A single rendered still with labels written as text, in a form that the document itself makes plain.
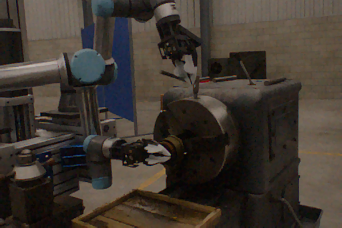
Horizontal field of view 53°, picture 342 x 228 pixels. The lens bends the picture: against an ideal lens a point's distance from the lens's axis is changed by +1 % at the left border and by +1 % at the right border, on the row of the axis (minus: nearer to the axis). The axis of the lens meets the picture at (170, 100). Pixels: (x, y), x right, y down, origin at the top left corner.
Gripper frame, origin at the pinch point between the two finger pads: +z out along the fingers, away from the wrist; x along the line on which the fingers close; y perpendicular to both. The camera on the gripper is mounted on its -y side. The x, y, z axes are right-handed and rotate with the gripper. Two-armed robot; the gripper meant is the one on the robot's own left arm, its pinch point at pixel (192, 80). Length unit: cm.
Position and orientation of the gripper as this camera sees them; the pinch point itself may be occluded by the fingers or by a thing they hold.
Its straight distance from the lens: 107.2
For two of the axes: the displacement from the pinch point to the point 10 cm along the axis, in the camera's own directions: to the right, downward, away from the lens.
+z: 3.1, 9.5, -0.8
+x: 7.5, -2.9, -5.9
